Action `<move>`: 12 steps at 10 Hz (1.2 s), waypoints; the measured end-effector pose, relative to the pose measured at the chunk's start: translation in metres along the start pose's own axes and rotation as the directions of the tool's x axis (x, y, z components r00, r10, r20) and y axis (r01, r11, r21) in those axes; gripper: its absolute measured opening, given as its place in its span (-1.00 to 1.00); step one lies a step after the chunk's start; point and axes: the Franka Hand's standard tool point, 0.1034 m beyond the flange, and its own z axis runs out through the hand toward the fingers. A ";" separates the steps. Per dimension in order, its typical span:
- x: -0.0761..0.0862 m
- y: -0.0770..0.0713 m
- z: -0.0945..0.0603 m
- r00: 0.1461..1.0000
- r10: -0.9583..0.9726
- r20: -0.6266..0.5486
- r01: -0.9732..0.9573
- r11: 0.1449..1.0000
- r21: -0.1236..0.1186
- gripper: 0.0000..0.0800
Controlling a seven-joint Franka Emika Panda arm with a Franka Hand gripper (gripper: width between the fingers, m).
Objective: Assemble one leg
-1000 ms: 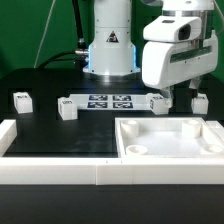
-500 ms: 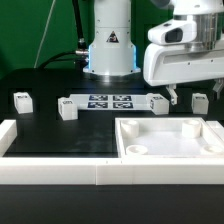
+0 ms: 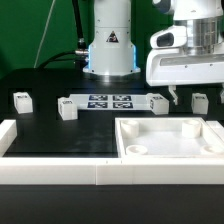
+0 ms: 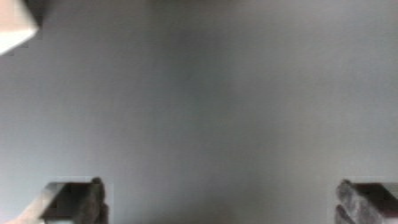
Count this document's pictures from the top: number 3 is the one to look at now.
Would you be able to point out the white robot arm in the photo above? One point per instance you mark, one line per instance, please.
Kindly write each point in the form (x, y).
(191, 51)

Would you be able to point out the white square tabletop part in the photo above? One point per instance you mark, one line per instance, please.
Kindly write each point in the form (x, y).
(167, 138)

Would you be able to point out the white U-shaped fence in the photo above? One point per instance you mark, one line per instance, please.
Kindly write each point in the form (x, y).
(107, 171)

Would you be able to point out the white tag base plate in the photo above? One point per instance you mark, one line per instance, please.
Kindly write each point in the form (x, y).
(110, 102)

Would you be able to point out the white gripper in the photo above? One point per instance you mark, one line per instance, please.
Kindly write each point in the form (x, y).
(170, 67)

